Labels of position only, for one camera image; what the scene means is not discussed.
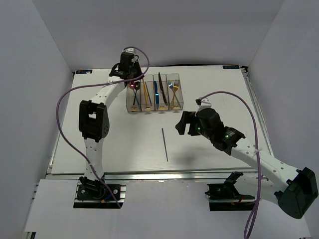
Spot blue chopstick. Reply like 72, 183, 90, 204
161, 128, 168, 162
146, 84, 153, 106

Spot blue corner sticker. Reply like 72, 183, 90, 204
222, 65, 240, 70
75, 70, 93, 74

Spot black spoon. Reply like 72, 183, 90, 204
133, 81, 141, 105

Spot clear container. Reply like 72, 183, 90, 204
166, 73, 184, 111
126, 80, 141, 113
140, 75, 155, 111
153, 73, 169, 111

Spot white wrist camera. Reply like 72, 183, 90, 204
123, 48, 135, 54
195, 98, 212, 112

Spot purple cable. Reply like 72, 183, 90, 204
56, 46, 150, 209
199, 91, 262, 239

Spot gold fork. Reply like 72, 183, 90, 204
171, 80, 179, 106

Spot rainbow fork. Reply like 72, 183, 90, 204
167, 80, 181, 108

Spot rainbow spoon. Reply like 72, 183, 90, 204
129, 82, 135, 92

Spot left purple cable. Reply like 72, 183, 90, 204
56, 46, 150, 209

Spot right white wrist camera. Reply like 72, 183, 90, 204
195, 98, 212, 112

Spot right blue corner sticker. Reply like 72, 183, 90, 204
222, 65, 240, 70

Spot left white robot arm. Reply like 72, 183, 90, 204
79, 48, 142, 199

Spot left blue corner sticker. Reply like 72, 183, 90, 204
75, 70, 93, 74

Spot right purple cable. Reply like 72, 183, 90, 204
199, 91, 262, 239

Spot black knife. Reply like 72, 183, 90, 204
158, 72, 167, 105

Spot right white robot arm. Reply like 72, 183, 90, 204
175, 108, 319, 219

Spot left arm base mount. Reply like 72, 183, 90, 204
73, 176, 125, 209

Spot orange chopstick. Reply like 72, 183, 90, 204
142, 78, 148, 104
146, 85, 152, 105

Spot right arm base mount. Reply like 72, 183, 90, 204
205, 171, 255, 212

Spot blue knife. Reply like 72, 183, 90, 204
154, 81, 159, 108

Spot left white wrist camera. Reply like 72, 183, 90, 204
123, 48, 135, 54

